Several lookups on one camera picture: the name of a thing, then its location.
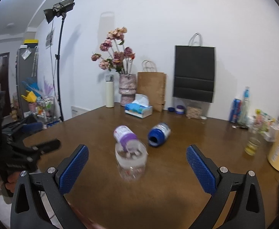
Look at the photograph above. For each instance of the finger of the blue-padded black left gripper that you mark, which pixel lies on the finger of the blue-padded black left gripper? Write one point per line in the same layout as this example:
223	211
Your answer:
27	208

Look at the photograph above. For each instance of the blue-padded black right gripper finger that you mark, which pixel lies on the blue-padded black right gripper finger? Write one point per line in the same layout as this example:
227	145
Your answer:
247	209

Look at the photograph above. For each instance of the clear plastic cup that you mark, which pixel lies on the clear plastic cup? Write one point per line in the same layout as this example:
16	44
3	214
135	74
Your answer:
131	159

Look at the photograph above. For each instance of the black hand-held gripper left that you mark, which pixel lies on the black hand-held gripper left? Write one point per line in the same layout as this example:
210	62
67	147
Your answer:
15	157

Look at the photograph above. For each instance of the glass with yellow liquid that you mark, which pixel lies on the glass with yellow liquid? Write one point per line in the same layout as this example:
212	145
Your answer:
253	141

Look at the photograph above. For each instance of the colourful items in tray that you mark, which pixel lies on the colourful items in tray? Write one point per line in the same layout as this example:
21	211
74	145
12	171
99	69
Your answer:
266	125

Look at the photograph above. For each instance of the clear blue-capped spray bottle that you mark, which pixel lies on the clear blue-capped spray bottle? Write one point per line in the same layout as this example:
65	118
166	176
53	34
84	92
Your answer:
243	116

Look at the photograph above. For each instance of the blue drink can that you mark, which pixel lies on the blue drink can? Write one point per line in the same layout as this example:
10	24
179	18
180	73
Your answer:
235	109

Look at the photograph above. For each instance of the clear jar with nuts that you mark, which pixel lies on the clear jar with nuts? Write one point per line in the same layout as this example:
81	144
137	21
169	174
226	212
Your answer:
193	111

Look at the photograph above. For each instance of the blue-capped lying bottle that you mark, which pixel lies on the blue-capped lying bottle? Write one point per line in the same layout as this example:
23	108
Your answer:
158	135

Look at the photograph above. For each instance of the small blue white jar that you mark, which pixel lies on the small blue white jar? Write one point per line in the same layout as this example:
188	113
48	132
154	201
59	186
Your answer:
180	109

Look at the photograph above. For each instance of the purple-capped white bottle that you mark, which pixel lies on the purple-capped white bottle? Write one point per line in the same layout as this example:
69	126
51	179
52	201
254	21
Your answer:
123	134

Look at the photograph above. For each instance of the small blue lid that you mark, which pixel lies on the small blue lid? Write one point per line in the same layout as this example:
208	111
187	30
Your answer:
170	109

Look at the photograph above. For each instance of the blue tissue box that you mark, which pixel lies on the blue tissue box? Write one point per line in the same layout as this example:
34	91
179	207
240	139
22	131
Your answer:
139	107

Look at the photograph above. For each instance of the dark wooden door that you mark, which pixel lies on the dark wooden door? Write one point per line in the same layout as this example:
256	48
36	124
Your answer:
4	83

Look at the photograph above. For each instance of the grey refrigerator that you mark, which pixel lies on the grey refrigerator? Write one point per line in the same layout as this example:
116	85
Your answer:
26	74

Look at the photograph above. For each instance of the white thermos bottle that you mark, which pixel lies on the white thermos bottle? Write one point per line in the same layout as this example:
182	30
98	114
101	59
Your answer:
109	91

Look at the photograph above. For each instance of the black paper bag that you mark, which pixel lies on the black paper bag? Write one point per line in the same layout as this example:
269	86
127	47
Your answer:
194	72

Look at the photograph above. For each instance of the brown paper bag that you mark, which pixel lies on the brown paper bag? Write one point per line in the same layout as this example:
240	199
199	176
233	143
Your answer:
152	83

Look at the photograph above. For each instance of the pink speckled flower vase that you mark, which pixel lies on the pink speckled flower vase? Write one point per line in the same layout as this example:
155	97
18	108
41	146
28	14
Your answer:
127	88

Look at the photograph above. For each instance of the dried pink flower bouquet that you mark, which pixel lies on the dried pink flower bouquet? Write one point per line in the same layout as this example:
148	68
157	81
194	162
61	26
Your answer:
114	54

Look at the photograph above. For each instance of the black studio light on stand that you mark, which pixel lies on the black studio light on stand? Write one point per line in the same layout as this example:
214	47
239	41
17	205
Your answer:
59	10

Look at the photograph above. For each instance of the cluttered wire rack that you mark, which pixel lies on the cluttered wire rack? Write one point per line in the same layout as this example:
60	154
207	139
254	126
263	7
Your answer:
45	110

